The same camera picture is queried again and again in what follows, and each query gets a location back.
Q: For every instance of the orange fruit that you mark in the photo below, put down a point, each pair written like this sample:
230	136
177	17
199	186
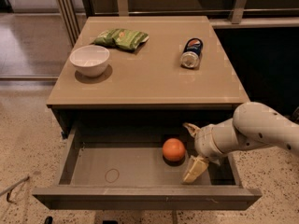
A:
173	149

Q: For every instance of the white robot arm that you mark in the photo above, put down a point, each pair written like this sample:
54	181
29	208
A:
253	126

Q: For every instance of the open grey top drawer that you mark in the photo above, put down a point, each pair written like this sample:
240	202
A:
122	167

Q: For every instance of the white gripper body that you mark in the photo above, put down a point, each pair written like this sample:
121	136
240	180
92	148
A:
204	143

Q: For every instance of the blue pepsi can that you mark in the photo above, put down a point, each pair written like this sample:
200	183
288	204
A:
191	54

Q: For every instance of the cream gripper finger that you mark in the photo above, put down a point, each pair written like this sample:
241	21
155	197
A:
191	128
195	167

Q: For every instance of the metal railing frame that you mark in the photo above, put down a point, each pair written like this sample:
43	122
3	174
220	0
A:
223	13

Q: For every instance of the green chip bag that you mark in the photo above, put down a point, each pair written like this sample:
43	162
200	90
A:
125	39

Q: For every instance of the grey cabinet with beige top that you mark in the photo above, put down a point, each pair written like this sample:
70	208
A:
152	76

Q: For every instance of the white bowl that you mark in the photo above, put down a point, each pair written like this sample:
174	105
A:
91	60

